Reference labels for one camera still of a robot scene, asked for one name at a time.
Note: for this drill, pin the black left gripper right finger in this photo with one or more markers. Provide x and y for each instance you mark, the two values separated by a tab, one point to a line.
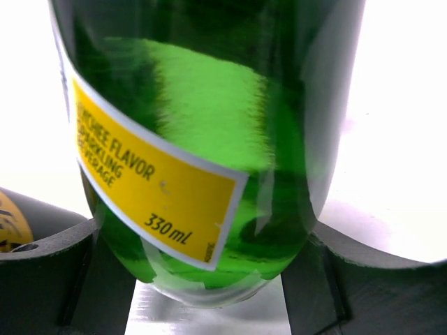
337	285

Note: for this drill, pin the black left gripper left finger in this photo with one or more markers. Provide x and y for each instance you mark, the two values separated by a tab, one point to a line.
68	283

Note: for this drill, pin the black gold band can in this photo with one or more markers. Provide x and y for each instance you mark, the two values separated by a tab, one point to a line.
25	220

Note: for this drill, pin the green Perrier bottle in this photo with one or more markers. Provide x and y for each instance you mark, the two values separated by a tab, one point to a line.
206	132

